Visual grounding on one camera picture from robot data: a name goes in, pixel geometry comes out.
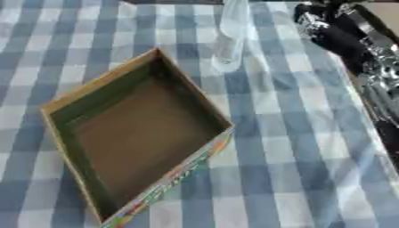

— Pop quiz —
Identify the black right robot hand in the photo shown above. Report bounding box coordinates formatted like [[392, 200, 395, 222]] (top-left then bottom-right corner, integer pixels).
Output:
[[291, 0, 399, 76]]

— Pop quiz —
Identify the clear plastic bottle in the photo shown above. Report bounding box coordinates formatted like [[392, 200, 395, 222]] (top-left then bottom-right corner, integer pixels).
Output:
[[210, 0, 253, 73]]

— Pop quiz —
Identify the open tan cardboard box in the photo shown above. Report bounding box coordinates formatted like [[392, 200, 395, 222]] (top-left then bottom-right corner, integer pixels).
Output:
[[38, 47, 237, 228]]

